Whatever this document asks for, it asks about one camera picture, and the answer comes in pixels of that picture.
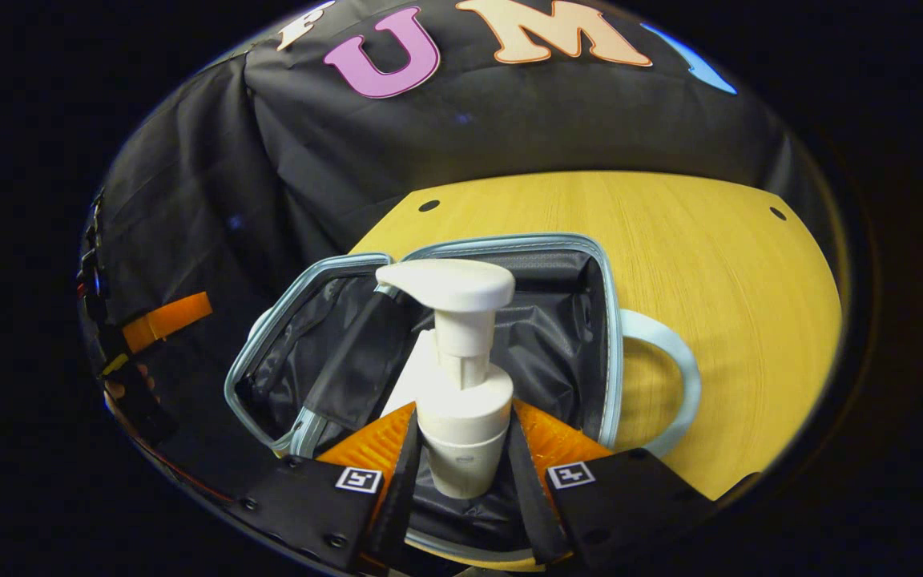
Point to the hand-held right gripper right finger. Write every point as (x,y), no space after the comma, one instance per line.
(527,489)

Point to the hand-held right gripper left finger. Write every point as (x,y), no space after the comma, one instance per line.
(404,497)

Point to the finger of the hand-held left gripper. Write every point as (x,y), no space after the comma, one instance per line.
(165,319)

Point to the white pump bottle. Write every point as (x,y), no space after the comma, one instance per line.
(461,417)

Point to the black backdrop cloth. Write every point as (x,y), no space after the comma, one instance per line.
(509,128)

